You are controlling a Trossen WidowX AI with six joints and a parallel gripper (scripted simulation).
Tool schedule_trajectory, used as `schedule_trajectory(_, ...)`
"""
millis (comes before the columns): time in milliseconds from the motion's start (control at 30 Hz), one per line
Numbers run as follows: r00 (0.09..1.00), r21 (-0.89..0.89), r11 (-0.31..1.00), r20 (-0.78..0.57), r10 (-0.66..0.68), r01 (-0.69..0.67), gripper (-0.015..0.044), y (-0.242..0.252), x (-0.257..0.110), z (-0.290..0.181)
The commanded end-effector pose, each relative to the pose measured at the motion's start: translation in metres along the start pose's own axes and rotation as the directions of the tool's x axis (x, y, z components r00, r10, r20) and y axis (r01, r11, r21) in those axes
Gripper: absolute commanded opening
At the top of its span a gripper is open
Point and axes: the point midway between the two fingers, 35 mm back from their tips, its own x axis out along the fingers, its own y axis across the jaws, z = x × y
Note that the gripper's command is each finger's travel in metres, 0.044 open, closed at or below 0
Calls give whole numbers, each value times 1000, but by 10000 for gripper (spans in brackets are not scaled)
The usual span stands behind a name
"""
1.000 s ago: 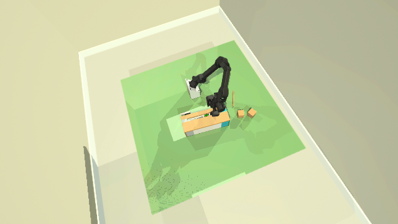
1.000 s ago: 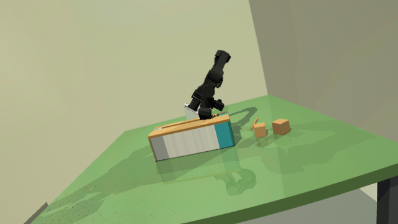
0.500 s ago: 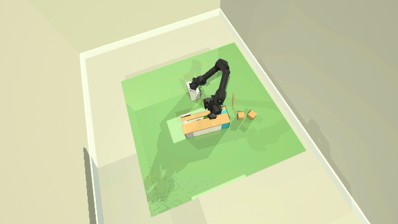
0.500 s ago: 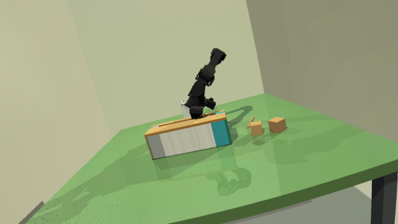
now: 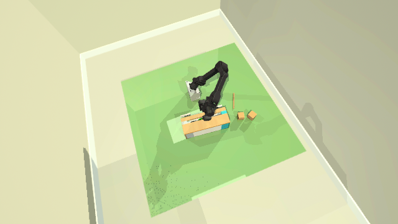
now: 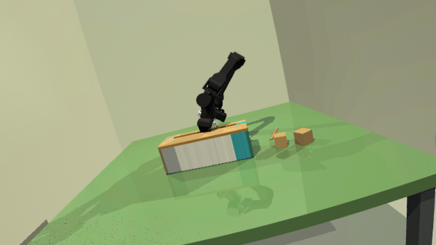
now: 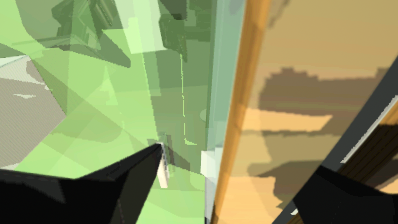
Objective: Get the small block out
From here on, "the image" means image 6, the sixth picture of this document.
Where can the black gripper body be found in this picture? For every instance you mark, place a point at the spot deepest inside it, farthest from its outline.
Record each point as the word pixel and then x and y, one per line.
pixel 206 116

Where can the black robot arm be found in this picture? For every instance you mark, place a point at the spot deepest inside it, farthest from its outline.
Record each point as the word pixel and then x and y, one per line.
pixel 217 84

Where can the small tan cardboard box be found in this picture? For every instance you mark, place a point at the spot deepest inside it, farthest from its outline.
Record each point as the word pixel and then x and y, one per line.
pixel 280 140

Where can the tan rectangular block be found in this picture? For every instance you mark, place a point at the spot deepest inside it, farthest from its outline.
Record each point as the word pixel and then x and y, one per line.
pixel 303 136

